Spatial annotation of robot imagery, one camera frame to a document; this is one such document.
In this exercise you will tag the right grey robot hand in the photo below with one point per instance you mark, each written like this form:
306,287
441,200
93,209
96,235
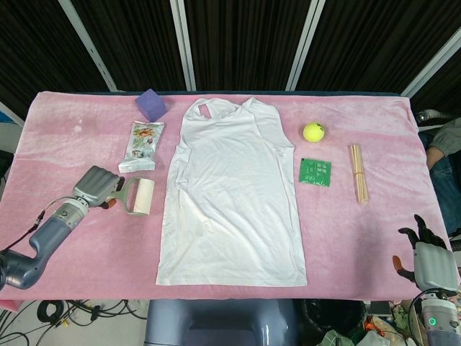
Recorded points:
434,265

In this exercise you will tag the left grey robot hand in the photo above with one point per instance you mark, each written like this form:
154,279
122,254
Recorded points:
95,185

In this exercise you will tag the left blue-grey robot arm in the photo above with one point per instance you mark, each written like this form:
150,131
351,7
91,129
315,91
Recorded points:
50,230

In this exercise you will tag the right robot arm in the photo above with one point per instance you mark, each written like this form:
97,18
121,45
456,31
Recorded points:
441,320

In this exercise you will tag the pink table cloth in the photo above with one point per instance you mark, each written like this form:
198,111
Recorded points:
72,144

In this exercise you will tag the silver snack packet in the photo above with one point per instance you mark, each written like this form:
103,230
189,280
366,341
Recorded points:
142,144

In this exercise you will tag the person in grey jacket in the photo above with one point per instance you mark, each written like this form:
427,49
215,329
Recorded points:
444,169

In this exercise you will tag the purple foam cube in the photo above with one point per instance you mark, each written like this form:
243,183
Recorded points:
151,105

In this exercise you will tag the black waste bin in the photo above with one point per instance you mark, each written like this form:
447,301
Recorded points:
333,317

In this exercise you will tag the bundle of wooden sticks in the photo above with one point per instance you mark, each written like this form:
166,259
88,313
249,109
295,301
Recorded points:
358,173

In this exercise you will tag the green patterned cloth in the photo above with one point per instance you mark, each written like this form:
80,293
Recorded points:
336,339

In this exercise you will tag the white tank top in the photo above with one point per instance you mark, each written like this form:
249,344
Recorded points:
230,202

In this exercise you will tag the green small packet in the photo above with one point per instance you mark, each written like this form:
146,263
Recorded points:
316,172

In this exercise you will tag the yellow tennis ball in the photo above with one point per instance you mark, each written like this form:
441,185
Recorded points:
314,132

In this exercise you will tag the blue-grey robot torso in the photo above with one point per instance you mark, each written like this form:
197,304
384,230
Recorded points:
219,322

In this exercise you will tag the white frame bar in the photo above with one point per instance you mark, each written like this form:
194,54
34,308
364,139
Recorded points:
183,45
430,66
305,45
88,45

